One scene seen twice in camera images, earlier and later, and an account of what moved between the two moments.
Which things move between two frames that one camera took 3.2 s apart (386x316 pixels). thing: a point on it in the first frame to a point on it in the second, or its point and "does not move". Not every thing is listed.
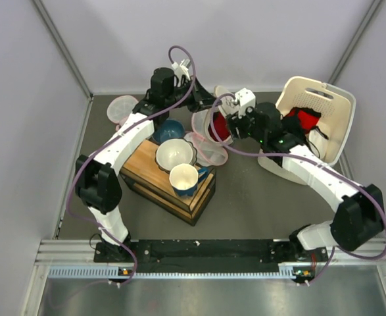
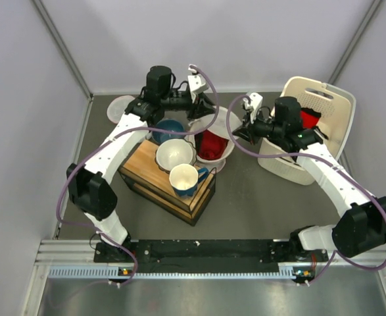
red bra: [220, 126] to [210, 145]
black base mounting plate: [169, 253] does not move
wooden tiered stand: [144, 179] does not move
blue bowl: [171, 128] does not move
